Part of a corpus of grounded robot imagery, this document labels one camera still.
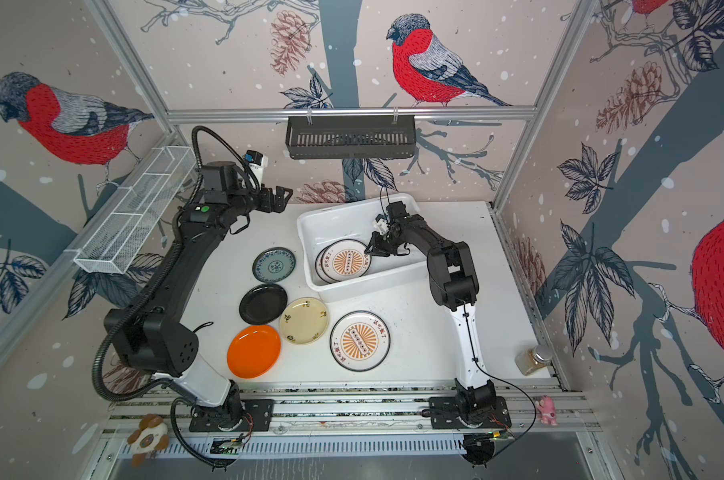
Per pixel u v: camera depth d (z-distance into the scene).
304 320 0.91
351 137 1.06
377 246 0.94
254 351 0.83
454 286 0.64
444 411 0.73
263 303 0.92
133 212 0.77
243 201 0.67
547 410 0.73
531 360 0.75
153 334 0.43
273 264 1.04
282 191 0.73
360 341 0.86
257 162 0.69
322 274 0.98
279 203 0.74
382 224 1.00
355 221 1.04
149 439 0.68
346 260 1.04
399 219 0.84
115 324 0.42
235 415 0.67
